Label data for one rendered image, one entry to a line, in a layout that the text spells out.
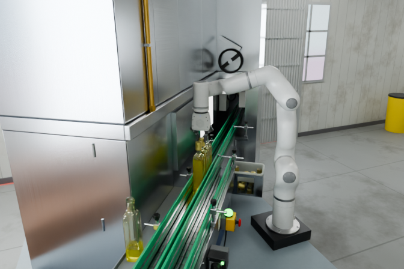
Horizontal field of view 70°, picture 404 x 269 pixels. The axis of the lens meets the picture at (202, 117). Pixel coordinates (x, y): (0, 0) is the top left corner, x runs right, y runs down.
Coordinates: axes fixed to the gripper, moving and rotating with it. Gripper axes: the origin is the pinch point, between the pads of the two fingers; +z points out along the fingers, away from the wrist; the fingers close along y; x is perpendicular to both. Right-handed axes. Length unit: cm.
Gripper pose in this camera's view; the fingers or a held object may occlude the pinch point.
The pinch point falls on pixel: (201, 137)
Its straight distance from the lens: 162.2
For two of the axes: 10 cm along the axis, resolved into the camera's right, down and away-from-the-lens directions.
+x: 2.5, -2.7, 9.3
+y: 9.7, 0.6, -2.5
